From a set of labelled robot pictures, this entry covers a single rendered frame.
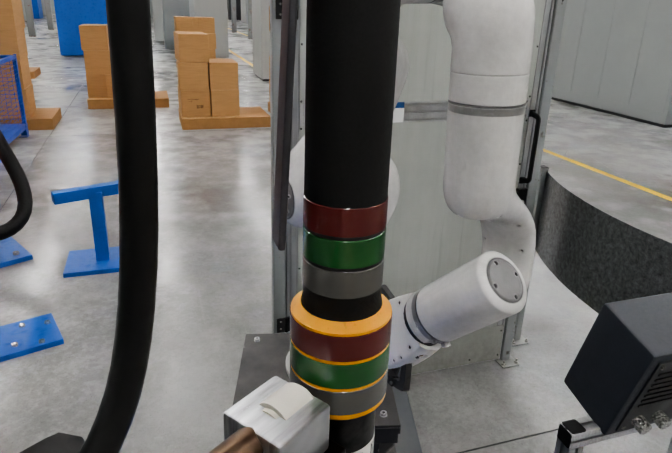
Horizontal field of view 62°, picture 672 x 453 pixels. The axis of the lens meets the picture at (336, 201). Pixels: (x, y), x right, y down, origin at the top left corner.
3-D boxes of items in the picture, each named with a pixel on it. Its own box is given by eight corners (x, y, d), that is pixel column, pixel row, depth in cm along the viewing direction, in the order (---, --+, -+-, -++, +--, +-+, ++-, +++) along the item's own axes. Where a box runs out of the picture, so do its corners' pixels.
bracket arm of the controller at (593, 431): (568, 450, 88) (572, 435, 87) (556, 437, 91) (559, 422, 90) (683, 421, 95) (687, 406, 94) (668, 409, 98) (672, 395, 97)
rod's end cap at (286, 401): (288, 420, 21) (321, 392, 22) (249, 397, 22) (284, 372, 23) (288, 462, 21) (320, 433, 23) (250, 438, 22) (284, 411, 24)
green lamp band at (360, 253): (353, 278, 21) (354, 248, 20) (285, 253, 23) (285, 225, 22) (399, 249, 23) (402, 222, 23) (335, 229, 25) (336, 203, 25)
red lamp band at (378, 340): (352, 377, 21) (353, 350, 21) (268, 336, 24) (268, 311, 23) (409, 329, 25) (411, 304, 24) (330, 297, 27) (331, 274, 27)
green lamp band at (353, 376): (350, 405, 22) (352, 379, 21) (268, 362, 24) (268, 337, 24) (407, 354, 25) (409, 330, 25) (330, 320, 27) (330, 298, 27)
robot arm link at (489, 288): (446, 275, 84) (406, 295, 78) (510, 239, 74) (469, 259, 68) (474, 326, 82) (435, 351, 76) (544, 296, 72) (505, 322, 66)
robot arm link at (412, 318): (469, 343, 80) (455, 349, 82) (453, 285, 84) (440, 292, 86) (424, 346, 75) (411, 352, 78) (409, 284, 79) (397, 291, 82)
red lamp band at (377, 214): (354, 246, 20) (356, 215, 20) (285, 223, 22) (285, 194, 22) (402, 220, 23) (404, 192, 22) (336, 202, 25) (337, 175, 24)
